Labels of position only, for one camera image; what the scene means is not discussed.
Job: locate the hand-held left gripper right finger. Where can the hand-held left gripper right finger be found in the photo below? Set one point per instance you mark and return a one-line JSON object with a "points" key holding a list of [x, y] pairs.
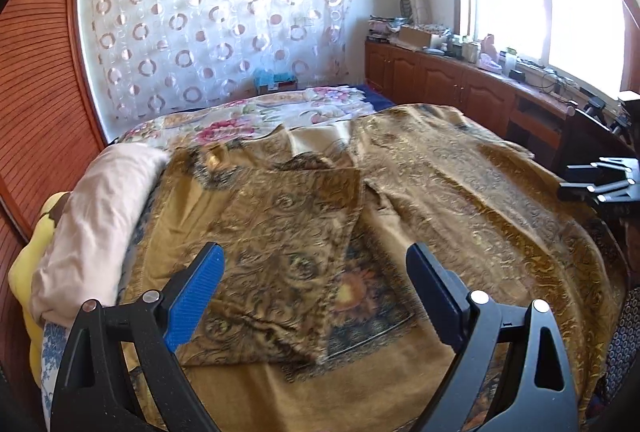
{"points": [[434, 297]]}

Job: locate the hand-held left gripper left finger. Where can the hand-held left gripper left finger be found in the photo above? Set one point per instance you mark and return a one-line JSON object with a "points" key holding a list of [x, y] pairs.
{"points": [[197, 292]]}

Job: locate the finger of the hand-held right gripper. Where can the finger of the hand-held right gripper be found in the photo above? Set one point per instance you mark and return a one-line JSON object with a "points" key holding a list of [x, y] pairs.
{"points": [[595, 171], [590, 194]]}

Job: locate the golden patterned garment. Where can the golden patterned garment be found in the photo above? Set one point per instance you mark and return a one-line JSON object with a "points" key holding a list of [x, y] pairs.
{"points": [[450, 212]]}

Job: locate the pale pink pillow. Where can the pale pink pillow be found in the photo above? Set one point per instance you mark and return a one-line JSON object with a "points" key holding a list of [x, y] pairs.
{"points": [[100, 222]]}

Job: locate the dark dotted cloth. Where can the dark dotted cloth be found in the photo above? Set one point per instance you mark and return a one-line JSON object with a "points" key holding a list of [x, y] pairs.
{"points": [[622, 342]]}

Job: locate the white blue-flowered sheet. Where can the white blue-flowered sheet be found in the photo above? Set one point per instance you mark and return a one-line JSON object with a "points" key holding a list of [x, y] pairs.
{"points": [[52, 362]]}

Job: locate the wooden cabinet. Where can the wooden cabinet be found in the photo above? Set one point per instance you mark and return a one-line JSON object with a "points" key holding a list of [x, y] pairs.
{"points": [[450, 81]]}

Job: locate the yellow cushion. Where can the yellow cushion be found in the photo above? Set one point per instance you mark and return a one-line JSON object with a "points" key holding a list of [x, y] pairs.
{"points": [[25, 272]]}

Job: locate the pink floral bedsheet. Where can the pink floral bedsheet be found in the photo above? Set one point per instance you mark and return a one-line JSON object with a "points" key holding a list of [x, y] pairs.
{"points": [[260, 116]]}

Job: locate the dark blue blanket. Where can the dark blue blanket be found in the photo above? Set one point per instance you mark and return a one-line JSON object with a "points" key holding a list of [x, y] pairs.
{"points": [[375, 95]]}

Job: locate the cardboard box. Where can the cardboard box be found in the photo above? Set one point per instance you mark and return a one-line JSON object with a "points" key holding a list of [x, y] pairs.
{"points": [[420, 35]]}

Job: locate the blue plastic object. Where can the blue plastic object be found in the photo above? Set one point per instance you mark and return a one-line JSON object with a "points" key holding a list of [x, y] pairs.
{"points": [[272, 79]]}

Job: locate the wooden slatted wardrobe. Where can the wooden slatted wardrobe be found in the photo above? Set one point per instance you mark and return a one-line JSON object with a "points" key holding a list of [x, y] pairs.
{"points": [[40, 111]]}

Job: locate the circle-patterned sheer curtain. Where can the circle-patterned sheer curtain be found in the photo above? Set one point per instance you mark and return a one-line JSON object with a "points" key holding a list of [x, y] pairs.
{"points": [[210, 21]]}

